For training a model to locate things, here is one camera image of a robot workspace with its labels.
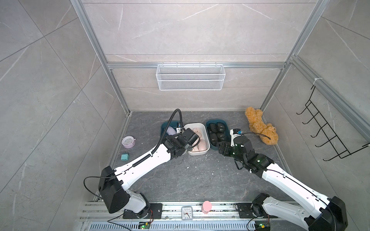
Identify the purple mouse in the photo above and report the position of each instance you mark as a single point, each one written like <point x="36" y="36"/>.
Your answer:
<point x="171" y="131"/>

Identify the small white desk clock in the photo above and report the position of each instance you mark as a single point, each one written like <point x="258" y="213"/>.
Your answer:
<point x="187" y="213"/>

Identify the teal storage box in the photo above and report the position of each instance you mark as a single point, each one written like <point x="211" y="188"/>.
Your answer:
<point x="226" y="131"/>
<point x="175" y="124"/>

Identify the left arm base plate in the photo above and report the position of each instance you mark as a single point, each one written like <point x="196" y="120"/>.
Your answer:
<point x="153" y="210"/>

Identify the right teal storage box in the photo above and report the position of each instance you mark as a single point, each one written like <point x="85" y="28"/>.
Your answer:
<point x="226" y="131"/>

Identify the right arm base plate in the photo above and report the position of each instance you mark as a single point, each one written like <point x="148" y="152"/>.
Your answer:
<point x="250" y="210"/>

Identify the black mouse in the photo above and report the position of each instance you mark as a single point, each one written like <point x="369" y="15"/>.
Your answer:
<point x="213" y="128"/>
<point x="221" y="136"/>
<point x="213" y="139"/>
<point x="220" y="127"/>

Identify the brown teddy bear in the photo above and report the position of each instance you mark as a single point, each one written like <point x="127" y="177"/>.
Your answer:
<point x="267" y="132"/>

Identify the white wire mesh basket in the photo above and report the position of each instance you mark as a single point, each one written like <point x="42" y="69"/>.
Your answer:
<point x="190" y="76"/>

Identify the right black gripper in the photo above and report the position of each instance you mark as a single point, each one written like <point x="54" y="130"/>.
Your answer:
<point x="225" y="147"/>

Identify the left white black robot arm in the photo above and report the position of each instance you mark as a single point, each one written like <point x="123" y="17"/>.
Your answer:
<point x="114" y="185"/>

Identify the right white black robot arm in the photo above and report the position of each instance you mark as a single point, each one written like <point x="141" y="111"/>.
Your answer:
<point x="314" y="211"/>

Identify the left teal storage box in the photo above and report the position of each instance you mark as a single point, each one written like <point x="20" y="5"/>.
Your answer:
<point x="175" y="124"/>

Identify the small teal block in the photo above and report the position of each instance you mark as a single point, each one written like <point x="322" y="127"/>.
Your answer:
<point x="124" y="157"/>

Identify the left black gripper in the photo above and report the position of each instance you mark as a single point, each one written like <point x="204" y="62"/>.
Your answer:
<point x="189" y="148"/>

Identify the black wall hook rack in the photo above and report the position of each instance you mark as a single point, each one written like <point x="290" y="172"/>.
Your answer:
<point x="325" y="128"/>

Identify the pink cylinder object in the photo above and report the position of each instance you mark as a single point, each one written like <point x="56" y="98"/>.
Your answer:
<point x="206" y="207"/>

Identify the white storage box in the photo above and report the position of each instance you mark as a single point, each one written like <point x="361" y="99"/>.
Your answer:
<point x="204" y="136"/>

